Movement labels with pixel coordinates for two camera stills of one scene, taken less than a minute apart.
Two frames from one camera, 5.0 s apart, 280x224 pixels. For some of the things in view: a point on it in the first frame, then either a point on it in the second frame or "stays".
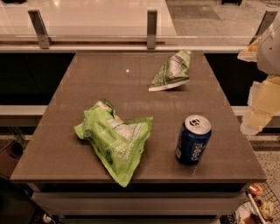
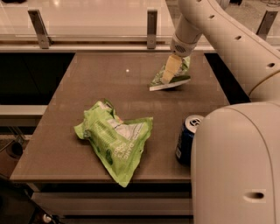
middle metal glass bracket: x=151 y=28 stays
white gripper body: x=269 y=53 to x=181 y=46
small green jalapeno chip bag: x=173 y=73 stays
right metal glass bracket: x=266 y=23 stays
